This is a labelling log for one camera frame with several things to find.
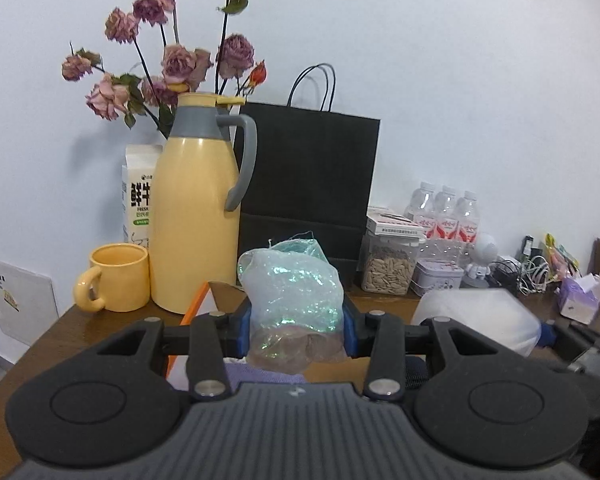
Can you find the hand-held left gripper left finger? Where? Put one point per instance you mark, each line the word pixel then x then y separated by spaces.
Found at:
pixel 245 332

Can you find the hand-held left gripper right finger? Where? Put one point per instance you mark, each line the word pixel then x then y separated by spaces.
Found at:
pixel 349 332

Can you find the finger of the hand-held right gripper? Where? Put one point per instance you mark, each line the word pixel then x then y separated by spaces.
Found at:
pixel 547 335

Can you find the red cardboard box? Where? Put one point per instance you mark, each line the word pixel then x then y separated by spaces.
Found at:
pixel 192 310

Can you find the iridescent plastic bag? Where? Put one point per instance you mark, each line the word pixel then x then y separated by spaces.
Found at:
pixel 295 300

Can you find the clear plastic bottle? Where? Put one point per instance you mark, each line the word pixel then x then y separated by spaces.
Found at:
pixel 475 317

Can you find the purple cloth pouch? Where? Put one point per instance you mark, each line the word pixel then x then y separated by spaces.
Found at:
pixel 260 375

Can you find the purple tissue pack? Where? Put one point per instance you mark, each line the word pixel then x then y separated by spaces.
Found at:
pixel 580 300

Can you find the clear seed container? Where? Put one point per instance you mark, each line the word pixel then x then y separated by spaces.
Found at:
pixel 387 267

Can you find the colourful snack packets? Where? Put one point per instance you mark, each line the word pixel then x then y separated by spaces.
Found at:
pixel 562 260

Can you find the white robot figure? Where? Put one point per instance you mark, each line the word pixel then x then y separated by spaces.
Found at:
pixel 482 255

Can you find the patterned tin box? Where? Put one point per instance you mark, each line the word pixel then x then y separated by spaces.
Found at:
pixel 437 277

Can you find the white red flat box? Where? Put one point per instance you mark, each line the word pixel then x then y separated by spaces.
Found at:
pixel 395 222

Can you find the yellow thermos jug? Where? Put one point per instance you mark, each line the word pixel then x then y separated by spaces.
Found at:
pixel 195 220

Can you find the yellow mug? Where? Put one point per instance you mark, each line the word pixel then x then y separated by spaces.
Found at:
pixel 120 280

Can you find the black paper bag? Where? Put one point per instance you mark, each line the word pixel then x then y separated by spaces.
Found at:
pixel 310 175

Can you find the white milk carton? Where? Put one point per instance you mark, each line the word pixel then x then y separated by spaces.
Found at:
pixel 137 195

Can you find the dried pink rose bouquet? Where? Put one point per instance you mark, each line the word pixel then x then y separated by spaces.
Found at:
pixel 180 62

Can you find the white wall panel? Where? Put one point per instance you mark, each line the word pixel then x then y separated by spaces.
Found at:
pixel 20 300

